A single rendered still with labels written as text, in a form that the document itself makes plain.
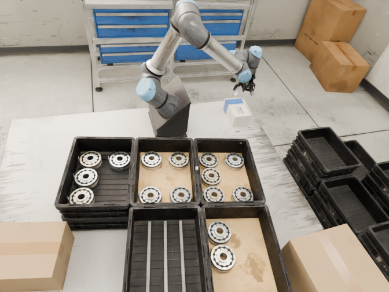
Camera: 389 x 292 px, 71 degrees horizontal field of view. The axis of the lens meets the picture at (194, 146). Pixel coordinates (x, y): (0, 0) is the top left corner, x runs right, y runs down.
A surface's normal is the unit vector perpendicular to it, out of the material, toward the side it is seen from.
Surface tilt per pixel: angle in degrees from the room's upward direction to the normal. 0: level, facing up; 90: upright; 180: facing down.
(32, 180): 0
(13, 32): 90
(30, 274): 0
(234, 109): 0
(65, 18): 90
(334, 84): 90
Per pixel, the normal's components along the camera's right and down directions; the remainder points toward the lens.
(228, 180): 0.11, -0.67
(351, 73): 0.08, 0.72
